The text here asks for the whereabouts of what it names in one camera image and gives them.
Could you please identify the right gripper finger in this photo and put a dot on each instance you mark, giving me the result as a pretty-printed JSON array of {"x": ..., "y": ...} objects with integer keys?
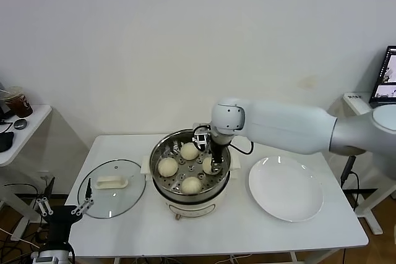
[{"x": 217, "y": 166}]

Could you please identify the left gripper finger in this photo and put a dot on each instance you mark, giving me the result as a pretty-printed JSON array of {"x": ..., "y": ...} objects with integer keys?
[
  {"x": 89, "y": 191},
  {"x": 44, "y": 206}
]

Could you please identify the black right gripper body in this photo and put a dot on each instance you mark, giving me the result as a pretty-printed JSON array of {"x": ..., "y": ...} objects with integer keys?
[{"x": 218, "y": 151}]

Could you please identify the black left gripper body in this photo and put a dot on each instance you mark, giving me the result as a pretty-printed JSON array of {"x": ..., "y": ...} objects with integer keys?
[{"x": 60, "y": 223}]

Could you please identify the white steamed baozi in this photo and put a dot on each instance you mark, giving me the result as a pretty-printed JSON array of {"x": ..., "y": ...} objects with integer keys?
[
  {"x": 168, "y": 167},
  {"x": 189, "y": 151},
  {"x": 191, "y": 185},
  {"x": 206, "y": 165}
]

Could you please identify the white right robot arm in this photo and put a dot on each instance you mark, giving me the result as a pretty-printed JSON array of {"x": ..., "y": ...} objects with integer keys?
[{"x": 278, "y": 125}]

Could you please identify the stainless steel steamer basket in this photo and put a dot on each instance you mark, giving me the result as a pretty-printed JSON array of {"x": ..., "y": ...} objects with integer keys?
[{"x": 173, "y": 143}]

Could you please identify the cream electric cooker pot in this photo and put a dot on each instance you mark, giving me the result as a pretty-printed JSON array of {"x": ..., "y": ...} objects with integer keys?
[{"x": 191, "y": 208}]

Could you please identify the white round plate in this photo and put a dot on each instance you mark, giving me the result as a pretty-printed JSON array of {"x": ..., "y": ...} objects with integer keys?
[{"x": 284, "y": 189}]

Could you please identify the black soft pouch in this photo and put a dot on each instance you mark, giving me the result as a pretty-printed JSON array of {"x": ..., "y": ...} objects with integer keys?
[{"x": 6, "y": 142}]

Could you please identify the iced coffee plastic cup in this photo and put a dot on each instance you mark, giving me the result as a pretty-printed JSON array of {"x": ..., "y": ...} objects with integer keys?
[{"x": 21, "y": 104}]

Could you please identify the white side desk with label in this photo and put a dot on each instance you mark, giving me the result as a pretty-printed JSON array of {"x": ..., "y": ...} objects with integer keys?
[{"x": 355, "y": 106}]

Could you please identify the printed desk label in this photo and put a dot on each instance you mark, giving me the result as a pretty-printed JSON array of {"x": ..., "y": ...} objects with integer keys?
[{"x": 354, "y": 97}]

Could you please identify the open dark laptop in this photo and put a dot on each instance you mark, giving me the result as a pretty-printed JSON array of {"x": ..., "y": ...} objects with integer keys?
[{"x": 386, "y": 72}]

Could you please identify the white wall socket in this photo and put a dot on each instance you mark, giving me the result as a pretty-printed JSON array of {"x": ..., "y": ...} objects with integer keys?
[{"x": 44, "y": 177}]

